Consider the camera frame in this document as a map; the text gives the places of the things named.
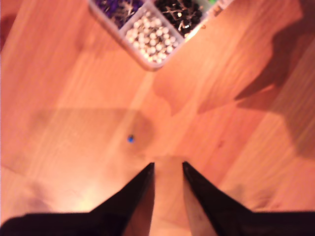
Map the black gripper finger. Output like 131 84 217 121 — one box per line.
90 162 156 234
182 161 254 236

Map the clear plastic pin organiser box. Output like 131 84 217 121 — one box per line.
88 0 234 72

